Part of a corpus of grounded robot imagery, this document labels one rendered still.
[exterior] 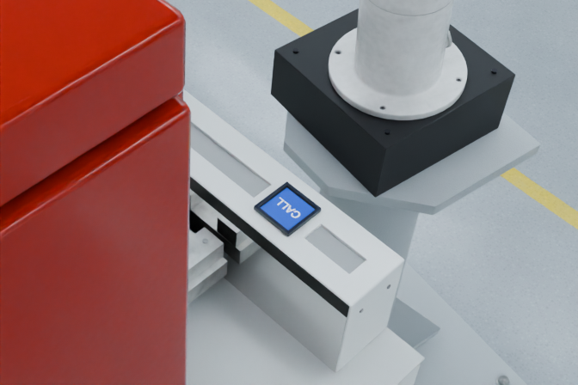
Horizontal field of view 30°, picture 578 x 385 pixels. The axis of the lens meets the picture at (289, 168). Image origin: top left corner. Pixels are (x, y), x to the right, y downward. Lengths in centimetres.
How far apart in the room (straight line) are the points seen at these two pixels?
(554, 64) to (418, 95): 157
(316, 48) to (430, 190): 25
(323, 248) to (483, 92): 38
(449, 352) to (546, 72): 96
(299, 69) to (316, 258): 36
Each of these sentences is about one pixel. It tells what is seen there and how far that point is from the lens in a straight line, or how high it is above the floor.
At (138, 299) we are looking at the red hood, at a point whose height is 175.
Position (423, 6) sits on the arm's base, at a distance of 135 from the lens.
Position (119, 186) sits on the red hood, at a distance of 18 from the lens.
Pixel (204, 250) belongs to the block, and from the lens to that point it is 128.
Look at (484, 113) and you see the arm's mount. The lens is 153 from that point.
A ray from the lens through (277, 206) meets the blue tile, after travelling 125.
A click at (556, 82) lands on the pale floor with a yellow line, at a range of 295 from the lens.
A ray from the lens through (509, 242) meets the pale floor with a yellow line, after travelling 254.
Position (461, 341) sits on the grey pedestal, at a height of 1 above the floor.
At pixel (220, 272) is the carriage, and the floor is 87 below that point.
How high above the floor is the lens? 193
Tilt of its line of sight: 48 degrees down
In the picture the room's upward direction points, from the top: 7 degrees clockwise
